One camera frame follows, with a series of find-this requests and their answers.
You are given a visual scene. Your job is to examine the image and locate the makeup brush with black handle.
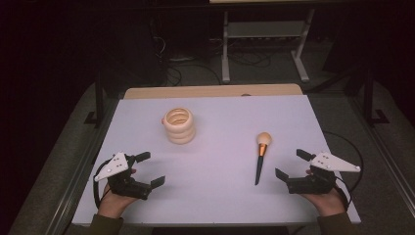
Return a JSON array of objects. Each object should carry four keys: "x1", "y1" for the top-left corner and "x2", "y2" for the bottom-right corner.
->
[{"x1": 254, "y1": 131, "x2": 274, "y2": 187}]

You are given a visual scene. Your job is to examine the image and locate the black floor cables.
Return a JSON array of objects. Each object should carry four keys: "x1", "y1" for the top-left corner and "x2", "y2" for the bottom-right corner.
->
[{"x1": 163, "y1": 62, "x2": 223, "y2": 88}]

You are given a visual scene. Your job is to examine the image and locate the black metal stand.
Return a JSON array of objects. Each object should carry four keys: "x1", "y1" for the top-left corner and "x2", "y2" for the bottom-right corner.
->
[
  {"x1": 362, "y1": 67, "x2": 392, "y2": 127},
  {"x1": 83, "y1": 70, "x2": 106, "y2": 129}
]

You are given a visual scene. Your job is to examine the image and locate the person's left hand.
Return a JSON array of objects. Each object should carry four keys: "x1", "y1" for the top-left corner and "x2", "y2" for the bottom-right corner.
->
[{"x1": 97, "y1": 167, "x2": 140, "y2": 219}]

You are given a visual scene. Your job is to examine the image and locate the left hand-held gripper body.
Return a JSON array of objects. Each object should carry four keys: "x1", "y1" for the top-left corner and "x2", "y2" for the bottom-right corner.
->
[{"x1": 93, "y1": 151, "x2": 153, "y2": 201}]

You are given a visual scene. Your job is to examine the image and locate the beige ribbed cup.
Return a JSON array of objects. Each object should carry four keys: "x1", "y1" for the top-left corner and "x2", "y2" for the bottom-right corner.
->
[{"x1": 161, "y1": 107, "x2": 197, "y2": 146}]

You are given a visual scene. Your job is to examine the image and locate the white table board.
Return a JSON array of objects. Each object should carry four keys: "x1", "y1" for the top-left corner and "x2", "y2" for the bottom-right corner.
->
[{"x1": 70, "y1": 94, "x2": 362, "y2": 227}]

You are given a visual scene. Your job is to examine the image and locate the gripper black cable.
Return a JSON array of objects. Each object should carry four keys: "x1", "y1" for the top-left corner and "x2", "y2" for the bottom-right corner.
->
[
  {"x1": 92, "y1": 159, "x2": 114, "y2": 210},
  {"x1": 322, "y1": 130, "x2": 365, "y2": 211}
]

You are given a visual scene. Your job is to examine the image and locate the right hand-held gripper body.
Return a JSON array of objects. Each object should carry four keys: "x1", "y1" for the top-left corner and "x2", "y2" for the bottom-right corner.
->
[{"x1": 285, "y1": 151, "x2": 362, "y2": 196}]

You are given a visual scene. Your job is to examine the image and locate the person's right hand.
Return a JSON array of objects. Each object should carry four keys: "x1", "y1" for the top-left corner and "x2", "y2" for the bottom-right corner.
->
[{"x1": 300, "y1": 167, "x2": 347, "y2": 218}]

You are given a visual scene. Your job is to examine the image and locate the aluminium frame rail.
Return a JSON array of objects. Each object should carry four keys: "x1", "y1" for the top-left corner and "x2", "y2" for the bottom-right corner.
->
[
  {"x1": 346, "y1": 96, "x2": 415, "y2": 210},
  {"x1": 43, "y1": 97, "x2": 119, "y2": 235}
]

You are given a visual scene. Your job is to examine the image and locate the white metal stand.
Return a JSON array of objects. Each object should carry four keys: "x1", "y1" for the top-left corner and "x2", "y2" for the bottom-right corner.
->
[{"x1": 220, "y1": 8, "x2": 316, "y2": 84}]

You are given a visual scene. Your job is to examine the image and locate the wooden table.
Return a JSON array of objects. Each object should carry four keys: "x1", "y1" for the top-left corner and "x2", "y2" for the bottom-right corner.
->
[{"x1": 122, "y1": 83, "x2": 304, "y2": 100}]

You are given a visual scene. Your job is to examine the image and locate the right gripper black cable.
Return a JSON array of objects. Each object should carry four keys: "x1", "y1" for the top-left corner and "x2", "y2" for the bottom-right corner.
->
[{"x1": 322, "y1": 130, "x2": 365, "y2": 211}]

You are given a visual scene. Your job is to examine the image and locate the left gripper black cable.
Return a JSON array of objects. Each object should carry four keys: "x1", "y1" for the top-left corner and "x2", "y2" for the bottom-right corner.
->
[{"x1": 92, "y1": 159, "x2": 114, "y2": 210}]

